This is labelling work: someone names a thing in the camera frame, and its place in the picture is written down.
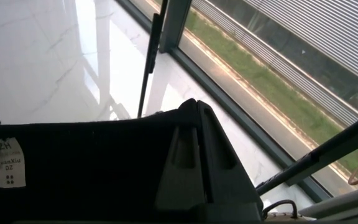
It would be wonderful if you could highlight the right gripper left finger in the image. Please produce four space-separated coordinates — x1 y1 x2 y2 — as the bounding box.
153 125 207 213

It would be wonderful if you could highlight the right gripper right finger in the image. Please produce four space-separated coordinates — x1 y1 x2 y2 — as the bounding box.
196 100 264 222

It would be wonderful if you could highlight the black garment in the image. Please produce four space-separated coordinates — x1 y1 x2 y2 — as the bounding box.
0 98 198 224

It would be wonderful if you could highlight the black clothes rack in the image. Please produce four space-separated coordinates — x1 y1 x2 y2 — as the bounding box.
136 0 358 197

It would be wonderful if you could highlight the window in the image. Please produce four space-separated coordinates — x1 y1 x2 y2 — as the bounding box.
116 0 358 203

